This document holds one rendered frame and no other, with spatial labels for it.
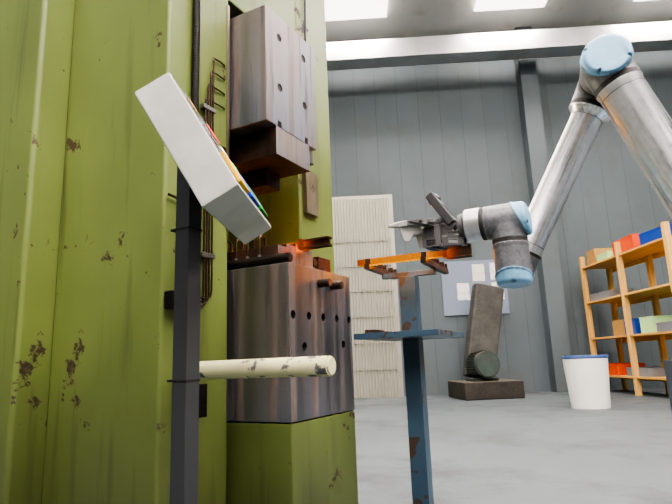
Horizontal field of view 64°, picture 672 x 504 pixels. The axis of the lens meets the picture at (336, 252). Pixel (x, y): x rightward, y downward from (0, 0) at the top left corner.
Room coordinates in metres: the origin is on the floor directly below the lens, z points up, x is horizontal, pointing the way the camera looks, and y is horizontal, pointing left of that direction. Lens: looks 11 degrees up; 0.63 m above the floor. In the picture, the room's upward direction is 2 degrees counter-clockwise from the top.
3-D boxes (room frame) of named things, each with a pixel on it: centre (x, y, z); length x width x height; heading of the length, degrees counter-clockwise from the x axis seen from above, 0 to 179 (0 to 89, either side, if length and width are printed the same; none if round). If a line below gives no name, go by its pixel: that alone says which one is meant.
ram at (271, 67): (1.80, 0.29, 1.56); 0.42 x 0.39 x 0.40; 61
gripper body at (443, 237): (1.46, -0.30, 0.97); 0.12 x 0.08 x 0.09; 62
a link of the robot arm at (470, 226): (1.42, -0.38, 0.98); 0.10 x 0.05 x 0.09; 152
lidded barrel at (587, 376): (6.39, -2.84, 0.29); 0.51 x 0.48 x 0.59; 87
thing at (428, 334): (2.01, -0.27, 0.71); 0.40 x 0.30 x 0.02; 155
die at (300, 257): (1.77, 0.31, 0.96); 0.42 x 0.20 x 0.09; 61
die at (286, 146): (1.77, 0.31, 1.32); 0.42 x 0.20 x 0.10; 61
